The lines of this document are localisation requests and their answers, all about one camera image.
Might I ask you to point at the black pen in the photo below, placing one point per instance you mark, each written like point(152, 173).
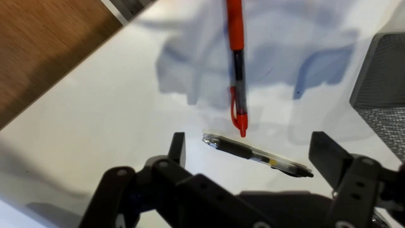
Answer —
point(235, 150)

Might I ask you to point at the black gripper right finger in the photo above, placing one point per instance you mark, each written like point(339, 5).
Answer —
point(358, 190)

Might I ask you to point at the red pen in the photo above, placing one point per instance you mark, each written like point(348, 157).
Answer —
point(235, 33)

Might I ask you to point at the grey mesh basket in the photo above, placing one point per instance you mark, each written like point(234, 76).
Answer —
point(383, 84)

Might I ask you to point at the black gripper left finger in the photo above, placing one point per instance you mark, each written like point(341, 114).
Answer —
point(114, 190)

